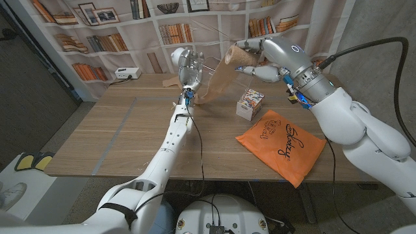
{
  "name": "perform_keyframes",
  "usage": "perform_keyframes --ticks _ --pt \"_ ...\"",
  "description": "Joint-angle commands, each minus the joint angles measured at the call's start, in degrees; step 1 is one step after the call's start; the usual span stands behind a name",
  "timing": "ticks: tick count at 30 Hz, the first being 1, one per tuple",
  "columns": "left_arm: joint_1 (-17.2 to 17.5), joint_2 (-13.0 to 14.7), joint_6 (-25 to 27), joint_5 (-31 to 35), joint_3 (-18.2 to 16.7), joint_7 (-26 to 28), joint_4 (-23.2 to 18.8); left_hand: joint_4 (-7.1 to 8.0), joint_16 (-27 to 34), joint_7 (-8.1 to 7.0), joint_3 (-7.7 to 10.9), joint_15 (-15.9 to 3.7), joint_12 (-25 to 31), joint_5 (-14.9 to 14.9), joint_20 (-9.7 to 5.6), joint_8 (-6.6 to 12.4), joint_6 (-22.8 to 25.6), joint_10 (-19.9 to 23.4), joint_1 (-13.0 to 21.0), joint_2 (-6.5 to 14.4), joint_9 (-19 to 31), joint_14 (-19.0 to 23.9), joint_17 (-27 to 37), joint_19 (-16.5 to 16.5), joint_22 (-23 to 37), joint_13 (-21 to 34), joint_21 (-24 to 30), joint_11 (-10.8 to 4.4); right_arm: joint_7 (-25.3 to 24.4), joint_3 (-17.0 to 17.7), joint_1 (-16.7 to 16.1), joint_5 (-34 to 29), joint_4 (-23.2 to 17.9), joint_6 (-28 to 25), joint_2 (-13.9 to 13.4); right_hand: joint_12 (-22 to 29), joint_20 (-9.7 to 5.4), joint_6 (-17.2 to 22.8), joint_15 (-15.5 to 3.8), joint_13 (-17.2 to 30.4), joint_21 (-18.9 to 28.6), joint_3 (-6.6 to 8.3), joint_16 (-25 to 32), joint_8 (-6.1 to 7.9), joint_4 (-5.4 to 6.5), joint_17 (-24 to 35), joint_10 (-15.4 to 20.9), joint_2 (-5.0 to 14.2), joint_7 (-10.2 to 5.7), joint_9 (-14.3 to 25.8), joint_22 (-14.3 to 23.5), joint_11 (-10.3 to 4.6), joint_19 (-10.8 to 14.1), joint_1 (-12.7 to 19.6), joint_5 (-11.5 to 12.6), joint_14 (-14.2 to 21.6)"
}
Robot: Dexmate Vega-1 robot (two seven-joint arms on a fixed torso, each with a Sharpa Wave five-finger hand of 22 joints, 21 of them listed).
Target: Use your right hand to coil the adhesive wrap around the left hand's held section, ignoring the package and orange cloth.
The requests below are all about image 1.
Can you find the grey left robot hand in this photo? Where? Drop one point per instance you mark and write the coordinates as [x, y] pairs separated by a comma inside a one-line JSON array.
[[191, 73]]

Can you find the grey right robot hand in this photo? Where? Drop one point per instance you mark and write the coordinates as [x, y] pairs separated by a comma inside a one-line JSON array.
[[289, 57]]

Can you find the clear plastic jar white lid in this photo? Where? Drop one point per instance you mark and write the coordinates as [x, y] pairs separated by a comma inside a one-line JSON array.
[[177, 55]]

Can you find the tan adhesive wrap roll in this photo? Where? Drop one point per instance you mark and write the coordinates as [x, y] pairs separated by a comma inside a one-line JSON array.
[[221, 78]]

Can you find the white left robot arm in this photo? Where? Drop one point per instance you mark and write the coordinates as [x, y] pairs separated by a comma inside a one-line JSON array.
[[162, 162]]

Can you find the orange cloth with black print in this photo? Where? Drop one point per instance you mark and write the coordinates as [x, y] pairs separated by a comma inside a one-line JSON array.
[[279, 146]]

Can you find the colourful printed cardboard box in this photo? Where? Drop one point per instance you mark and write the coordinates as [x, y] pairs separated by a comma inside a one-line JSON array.
[[250, 102]]

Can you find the white power strip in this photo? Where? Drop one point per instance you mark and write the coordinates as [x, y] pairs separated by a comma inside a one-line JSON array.
[[126, 73]]

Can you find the printed bookshelf backdrop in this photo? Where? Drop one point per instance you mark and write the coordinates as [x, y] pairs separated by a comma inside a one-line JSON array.
[[130, 32]]

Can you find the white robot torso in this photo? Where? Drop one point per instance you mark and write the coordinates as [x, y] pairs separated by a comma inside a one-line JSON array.
[[234, 214]]

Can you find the dark metal table leg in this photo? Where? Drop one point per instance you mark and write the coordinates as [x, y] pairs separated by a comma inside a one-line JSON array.
[[307, 204]]

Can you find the yellow black foot pedal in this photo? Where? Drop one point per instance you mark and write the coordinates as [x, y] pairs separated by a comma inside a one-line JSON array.
[[25, 162], [44, 162]]

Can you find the white floor platform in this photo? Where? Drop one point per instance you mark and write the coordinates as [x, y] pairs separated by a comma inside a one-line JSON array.
[[42, 195]]

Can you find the white sneaker of person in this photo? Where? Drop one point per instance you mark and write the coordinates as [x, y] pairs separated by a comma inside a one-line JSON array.
[[13, 196]]

